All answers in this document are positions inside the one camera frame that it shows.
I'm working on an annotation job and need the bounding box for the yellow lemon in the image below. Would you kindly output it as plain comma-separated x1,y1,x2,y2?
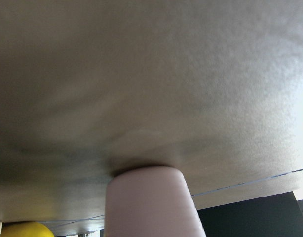
0,222,55,237

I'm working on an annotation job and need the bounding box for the pink cup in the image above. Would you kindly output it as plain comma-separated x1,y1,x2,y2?
104,166,206,237

